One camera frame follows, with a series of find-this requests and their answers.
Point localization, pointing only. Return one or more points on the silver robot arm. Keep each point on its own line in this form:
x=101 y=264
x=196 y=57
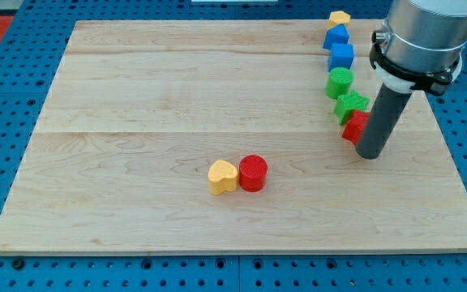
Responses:
x=419 y=45

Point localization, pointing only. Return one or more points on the green star block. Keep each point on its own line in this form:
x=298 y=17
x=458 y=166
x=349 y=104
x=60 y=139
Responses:
x=347 y=103

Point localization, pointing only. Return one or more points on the blue cube block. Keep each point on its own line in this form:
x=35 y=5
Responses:
x=341 y=55

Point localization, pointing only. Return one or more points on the blue pentagon block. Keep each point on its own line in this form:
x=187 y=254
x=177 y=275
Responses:
x=336 y=35

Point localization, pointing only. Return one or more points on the red star block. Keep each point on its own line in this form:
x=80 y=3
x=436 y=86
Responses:
x=355 y=126

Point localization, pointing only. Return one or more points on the wooden board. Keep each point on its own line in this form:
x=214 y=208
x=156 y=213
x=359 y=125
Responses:
x=138 y=111

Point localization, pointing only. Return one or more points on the red cylinder block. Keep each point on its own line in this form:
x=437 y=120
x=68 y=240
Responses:
x=253 y=171

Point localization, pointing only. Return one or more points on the yellow heart block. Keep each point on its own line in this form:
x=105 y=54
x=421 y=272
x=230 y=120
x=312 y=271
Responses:
x=222 y=177

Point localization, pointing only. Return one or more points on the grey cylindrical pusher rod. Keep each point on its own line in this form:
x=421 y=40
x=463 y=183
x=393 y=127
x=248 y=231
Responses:
x=384 y=115

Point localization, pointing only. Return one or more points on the yellow hexagon block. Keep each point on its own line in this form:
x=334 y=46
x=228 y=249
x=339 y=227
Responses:
x=337 y=18

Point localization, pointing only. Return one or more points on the green cylinder block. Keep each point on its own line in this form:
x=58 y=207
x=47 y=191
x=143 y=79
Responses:
x=339 y=82

